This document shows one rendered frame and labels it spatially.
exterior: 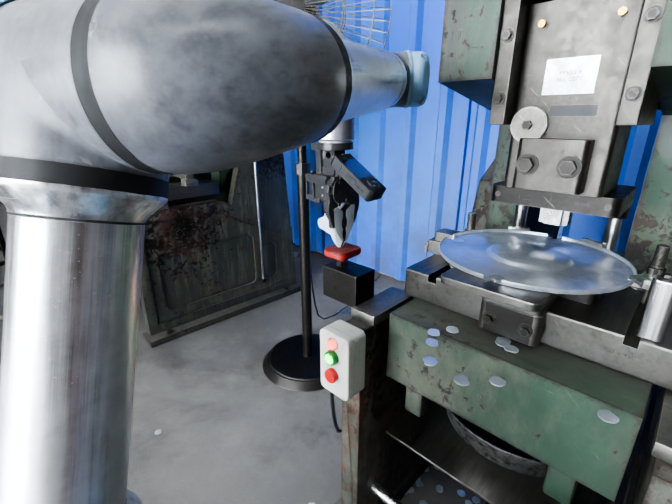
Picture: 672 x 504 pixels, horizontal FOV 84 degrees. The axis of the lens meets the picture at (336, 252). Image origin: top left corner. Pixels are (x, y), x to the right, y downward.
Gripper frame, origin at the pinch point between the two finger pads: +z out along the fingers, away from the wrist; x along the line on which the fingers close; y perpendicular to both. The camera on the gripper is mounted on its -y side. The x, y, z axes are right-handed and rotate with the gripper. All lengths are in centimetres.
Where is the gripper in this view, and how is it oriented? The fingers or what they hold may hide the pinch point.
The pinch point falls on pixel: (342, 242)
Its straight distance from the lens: 78.1
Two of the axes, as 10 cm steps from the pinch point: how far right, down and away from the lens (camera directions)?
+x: -6.9, 2.4, -6.8
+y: -7.2, -2.3, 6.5
